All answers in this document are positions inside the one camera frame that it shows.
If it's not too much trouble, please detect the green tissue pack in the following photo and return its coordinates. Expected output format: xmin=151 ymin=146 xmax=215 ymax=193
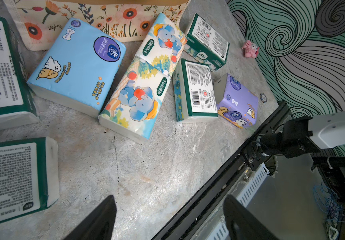
xmin=0 ymin=17 xmax=40 ymax=130
xmin=0 ymin=137 xmax=60 ymax=223
xmin=172 ymin=59 xmax=218 ymax=123
xmin=184 ymin=13 xmax=229 ymax=72

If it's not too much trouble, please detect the pink toy figure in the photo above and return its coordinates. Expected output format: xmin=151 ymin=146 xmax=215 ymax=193
xmin=241 ymin=40 xmax=260 ymax=59

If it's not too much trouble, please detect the white slotted cable duct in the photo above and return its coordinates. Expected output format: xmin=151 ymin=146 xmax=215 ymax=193
xmin=196 ymin=164 xmax=269 ymax=240

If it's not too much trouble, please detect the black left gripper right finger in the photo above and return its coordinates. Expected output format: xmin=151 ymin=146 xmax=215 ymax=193
xmin=223 ymin=195 xmax=278 ymax=240

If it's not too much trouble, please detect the purple tissue pack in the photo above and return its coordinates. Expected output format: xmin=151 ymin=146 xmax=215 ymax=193
xmin=213 ymin=73 xmax=258 ymax=129

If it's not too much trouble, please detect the floral canvas tote bag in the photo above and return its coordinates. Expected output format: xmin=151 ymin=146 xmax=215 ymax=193
xmin=4 ymin=0 xmax=189 ymax=51

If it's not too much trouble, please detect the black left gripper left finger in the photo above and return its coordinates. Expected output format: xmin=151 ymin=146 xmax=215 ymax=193
xmin=64 ymin=195 xmax=117 ymax=240

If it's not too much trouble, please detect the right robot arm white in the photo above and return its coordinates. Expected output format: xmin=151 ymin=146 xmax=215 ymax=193
xmin=256 ymin=111 xmax=345 ymax=158

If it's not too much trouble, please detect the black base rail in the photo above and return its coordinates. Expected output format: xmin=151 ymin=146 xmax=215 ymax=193
xmin=153 ymin=101 xmax=290 ymax=240

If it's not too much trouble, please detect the elephant print tissue pack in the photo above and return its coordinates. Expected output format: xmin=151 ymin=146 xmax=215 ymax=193
xmin=98 ymin=13 xmax=187 ymax=144

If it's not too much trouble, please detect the round sticker on table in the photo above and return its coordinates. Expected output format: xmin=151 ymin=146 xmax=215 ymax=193
xmin=260 ymin=93 xmax=267 ymax=103

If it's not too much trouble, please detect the blue dog tissue pack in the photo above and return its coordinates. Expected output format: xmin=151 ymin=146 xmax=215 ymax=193
xmin=27 ymin=18 xmax=126 ymax=118

